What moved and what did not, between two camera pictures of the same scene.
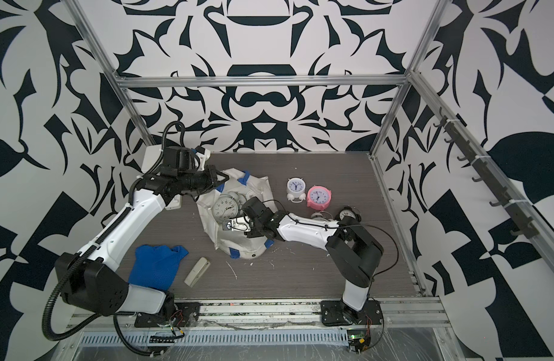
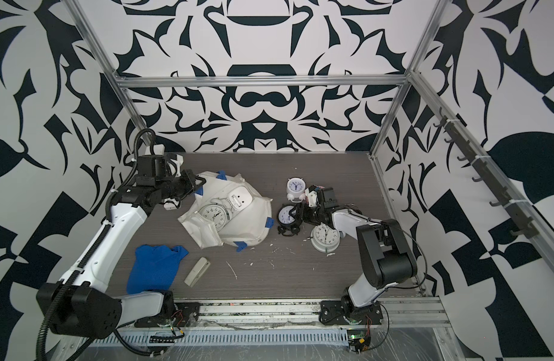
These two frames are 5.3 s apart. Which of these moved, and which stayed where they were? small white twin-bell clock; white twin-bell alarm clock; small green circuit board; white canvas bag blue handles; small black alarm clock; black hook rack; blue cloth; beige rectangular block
Moved: white twin-bell alarm clock; white canvas bag blue handles; small black alarm clock
Stayed: blue cloth; beige rectangular block; small green circuit board; small white twin-bell clock; black hook rack
